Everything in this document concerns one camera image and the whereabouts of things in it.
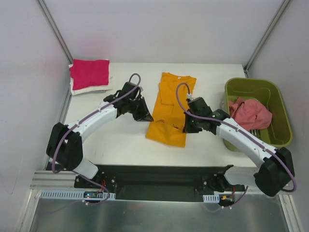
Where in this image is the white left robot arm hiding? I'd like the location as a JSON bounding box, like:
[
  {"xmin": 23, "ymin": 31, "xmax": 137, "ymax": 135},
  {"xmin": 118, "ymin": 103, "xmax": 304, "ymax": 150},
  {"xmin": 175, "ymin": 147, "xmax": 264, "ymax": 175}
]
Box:
[{"xmin": 46, "ymin": 82, "xmax": 154, "ymax": 188}]

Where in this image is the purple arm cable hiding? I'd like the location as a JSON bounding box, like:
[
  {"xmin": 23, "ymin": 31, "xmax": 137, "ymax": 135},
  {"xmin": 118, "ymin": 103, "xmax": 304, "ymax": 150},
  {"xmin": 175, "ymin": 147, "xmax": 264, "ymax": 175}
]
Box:
[
  {"xmin": 175, "ymin": 83, "xmax": 297, "ymax": 210},
  {"xmin": 52, "ymin": 73, "xmax": 142, "ymax": 206}
]

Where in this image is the left aluminium frame post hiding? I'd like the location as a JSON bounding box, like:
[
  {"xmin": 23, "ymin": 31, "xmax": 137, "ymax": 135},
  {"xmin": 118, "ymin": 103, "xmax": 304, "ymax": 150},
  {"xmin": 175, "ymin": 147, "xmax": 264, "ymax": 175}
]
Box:
[{"xmin": 36, "ymin": 0, "xmax": 73, "ymax": 64}]

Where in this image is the white cable duct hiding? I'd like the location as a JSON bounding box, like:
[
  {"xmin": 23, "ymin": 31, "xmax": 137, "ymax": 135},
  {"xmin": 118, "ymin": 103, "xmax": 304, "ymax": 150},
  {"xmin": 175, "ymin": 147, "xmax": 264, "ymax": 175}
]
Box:
[
  {"xmin": 203, "ymin": 194, "xmax": 220, "ymax": 203},
  {"xmin": 40, "ymin": 190, "xmax": 116, "ymax": 201}
]

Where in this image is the orange t shirt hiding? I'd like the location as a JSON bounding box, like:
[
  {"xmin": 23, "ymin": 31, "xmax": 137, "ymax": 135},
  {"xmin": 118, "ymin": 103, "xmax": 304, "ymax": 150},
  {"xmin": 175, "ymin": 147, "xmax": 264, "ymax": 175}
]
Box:
[{"xmin": 146, "ymin": 72, "xmax": 197, "ymax": 147}]

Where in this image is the salmon pink t shirt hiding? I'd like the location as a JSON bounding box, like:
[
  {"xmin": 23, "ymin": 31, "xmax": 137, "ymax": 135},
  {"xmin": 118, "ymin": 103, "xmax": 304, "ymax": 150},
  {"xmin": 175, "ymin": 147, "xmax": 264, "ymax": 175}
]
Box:
[{"xmin": 228, "ymin": 97, "xmax": 272, "ymax": 131}]

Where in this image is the folded white t shirt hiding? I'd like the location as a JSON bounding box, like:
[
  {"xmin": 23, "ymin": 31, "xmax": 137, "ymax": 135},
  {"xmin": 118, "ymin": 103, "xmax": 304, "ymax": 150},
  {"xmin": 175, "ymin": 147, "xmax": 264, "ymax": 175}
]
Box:
[{"xmin": 69, "ymin": 64, "xmax": 113, "ymax": 95}]

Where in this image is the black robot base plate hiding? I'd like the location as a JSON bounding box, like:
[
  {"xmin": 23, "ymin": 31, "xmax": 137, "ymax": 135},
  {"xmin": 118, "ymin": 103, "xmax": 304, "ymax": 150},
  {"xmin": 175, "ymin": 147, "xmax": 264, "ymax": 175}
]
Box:
[{"xmin": 73, "ymin": 163, "xmax": 254, "ymax": 201}]

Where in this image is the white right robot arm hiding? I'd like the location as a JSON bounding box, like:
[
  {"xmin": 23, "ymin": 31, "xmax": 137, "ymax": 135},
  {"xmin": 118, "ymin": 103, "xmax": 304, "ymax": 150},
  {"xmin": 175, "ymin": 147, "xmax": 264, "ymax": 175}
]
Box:
[{"xmin": 183, "ymin": 94, "xmax": 297, "ymax": 197}]

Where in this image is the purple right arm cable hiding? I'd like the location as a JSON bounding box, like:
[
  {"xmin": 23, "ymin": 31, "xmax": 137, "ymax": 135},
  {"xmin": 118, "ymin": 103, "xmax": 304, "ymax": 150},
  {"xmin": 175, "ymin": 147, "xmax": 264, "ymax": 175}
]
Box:
[{"xmin": 175, "ymin": 83, "xmax": 297, "ymax": 210}]

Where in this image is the right aluminium frame post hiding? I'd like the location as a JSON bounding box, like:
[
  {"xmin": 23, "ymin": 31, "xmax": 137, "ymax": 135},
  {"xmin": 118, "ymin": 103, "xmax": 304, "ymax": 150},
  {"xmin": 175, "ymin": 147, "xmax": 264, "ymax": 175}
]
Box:
[{"xmin": 243, "ymin": 0, "xmax": 292, "ymax": 74}]

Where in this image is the aluminium frame post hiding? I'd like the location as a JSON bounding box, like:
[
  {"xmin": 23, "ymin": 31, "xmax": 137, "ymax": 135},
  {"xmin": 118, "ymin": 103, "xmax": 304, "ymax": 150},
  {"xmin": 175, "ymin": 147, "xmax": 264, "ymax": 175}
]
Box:
[
  {"xmin": 36, "ymin": 0, "xmax": 73, "ymax": 64},
  {"xmin": 243, "ymin": 0, "xmax": 292, "ymax": 74}
]

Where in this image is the right white cable duct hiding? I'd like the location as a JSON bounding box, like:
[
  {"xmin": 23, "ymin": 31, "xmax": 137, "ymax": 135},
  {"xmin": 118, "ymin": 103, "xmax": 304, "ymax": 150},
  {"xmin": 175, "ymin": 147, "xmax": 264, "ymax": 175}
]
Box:
[{"xmin": 203, "ymin": 194, "xmax": 220, "ymax": 203}]

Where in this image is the olive green plastic basket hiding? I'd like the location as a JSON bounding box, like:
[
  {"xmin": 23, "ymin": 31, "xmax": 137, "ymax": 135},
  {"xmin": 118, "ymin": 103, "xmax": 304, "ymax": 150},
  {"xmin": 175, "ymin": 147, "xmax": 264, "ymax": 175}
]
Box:
[{"xmin": 220, "ymin": 78, "xmax": 293, "ymax": 148}]

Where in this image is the folded magenta t shirt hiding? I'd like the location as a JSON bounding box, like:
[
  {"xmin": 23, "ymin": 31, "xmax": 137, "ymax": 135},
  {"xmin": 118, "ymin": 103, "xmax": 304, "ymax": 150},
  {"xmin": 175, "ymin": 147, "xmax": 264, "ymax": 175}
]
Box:
[{"xmin": 69, "ymin": 59, "xmax": 110, "ymax": 90}]

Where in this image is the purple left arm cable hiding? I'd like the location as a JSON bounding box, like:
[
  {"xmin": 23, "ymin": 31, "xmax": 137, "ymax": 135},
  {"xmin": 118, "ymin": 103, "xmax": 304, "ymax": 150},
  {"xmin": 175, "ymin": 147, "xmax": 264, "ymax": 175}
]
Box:
[{"xmin": 52, "ymin": 73, "xmax": 142, "ymax": 206}]

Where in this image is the left white cable duct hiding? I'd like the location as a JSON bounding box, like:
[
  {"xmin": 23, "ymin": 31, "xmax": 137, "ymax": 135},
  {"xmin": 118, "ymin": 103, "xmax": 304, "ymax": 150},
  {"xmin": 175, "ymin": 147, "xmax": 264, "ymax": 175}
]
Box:
[{"xmin": 40, "ymin": 190, "xmax": 116, "ymax": 201}]

